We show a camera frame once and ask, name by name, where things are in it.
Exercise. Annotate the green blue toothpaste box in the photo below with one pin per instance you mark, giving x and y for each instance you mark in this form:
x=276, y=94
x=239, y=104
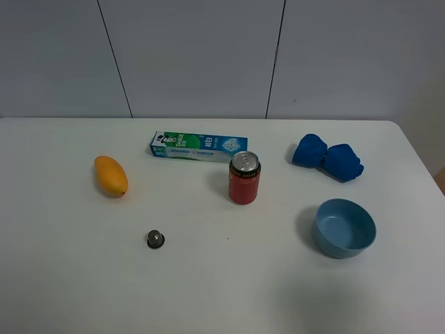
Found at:
x=198, y=147

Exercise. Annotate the red soda can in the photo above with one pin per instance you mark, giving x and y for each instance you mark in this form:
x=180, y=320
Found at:
x=244, y=176

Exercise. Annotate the small grey metal cap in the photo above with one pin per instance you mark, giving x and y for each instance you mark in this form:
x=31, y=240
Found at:
x=155, y=239

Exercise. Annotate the blue crumpled cloth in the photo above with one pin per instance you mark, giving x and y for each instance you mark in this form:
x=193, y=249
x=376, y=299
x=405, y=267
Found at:
x=338, y=161

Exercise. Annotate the orange mango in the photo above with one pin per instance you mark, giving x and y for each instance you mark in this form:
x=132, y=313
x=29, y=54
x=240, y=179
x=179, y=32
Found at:
x=110, y=176

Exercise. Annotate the blue plastic bowl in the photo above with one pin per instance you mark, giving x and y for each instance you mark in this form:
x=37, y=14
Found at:
x=343, y=229

